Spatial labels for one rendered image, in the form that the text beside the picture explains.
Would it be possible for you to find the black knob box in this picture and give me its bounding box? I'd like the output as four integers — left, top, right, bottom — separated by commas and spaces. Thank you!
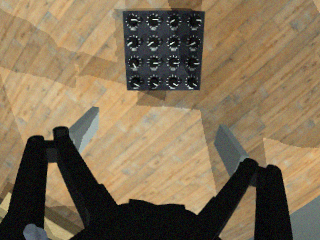
123, 10, 205, 91

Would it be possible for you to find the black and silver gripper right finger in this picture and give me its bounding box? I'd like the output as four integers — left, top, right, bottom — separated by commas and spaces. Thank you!
176, 124, 293, 240

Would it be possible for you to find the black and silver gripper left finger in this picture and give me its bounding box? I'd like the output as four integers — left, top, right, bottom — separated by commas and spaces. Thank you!
0, 106, 142, 240

